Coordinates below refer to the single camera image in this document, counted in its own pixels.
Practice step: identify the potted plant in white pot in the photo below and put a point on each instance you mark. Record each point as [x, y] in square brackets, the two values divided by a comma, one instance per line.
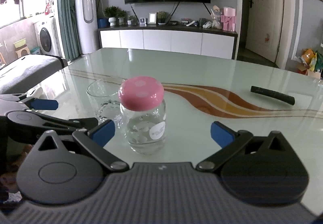
[111, 13]

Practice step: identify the wrapped doll bouquet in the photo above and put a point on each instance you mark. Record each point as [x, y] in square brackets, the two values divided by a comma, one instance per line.
[215, 16]

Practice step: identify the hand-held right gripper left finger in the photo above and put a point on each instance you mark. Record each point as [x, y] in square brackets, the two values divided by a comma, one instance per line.
[102, 133]

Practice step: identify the green plastic basin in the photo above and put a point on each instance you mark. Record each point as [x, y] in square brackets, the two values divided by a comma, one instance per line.
[20, 43]

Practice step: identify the pink spotted bottle cap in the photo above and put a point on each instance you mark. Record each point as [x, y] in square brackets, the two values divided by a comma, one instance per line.
[141, 95]

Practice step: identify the stack of small boxes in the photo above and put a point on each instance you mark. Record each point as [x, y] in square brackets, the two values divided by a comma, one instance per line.
[188, 22]

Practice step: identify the pile of snack bags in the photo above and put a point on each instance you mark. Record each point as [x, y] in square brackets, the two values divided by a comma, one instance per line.
[311, 61]

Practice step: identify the pink gift box with bow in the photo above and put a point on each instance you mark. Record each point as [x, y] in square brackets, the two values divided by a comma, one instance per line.
[228, 19]

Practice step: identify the black remote control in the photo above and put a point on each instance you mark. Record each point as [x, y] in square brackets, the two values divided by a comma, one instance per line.
[272, 95]

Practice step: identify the blue pot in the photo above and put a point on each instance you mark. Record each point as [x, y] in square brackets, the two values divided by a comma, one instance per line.
[102, 23]

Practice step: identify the small potted plant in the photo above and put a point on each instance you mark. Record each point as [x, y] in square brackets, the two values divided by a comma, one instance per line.
[121, 16]

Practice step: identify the white photo frame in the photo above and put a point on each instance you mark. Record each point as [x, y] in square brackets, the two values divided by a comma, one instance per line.
[152, 18]

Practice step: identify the small grey bottles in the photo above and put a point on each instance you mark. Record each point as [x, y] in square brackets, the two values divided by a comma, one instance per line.
[205, 23]

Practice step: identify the white television cabinet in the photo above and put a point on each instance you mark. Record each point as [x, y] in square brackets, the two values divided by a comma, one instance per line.
[164, 39]

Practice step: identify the clear glass bottle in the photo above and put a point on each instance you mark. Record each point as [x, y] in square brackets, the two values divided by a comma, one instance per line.
[145, 133]

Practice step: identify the green curtain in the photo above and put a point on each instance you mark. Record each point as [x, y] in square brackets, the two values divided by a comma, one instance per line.
[67, 12]

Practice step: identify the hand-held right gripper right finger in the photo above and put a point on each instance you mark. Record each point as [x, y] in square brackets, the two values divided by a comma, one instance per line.
[222, 133]

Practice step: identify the white washing machine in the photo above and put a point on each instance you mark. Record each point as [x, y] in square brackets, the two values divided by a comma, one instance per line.
[46, 37]

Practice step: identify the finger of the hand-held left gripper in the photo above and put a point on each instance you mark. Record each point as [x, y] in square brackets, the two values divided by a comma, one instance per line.
[50, 123]
[45, 104]

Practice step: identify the tiny potted plant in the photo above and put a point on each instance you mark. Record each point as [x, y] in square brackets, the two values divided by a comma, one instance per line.
[131, 19]

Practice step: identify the clear glass cup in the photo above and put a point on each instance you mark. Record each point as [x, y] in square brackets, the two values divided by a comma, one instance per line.
[101, 103]

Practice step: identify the dried grass plant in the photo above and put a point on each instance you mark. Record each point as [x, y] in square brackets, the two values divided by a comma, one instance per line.
[161, 16]

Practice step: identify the small dark photo frame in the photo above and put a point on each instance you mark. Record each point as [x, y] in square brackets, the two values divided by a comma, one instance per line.
[142, 21]

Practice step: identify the small stool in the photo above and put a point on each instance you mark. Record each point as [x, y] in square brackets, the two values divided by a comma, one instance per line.
[22, 51]

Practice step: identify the white room door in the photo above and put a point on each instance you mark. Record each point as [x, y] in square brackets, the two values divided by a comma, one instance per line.
[265, 12]

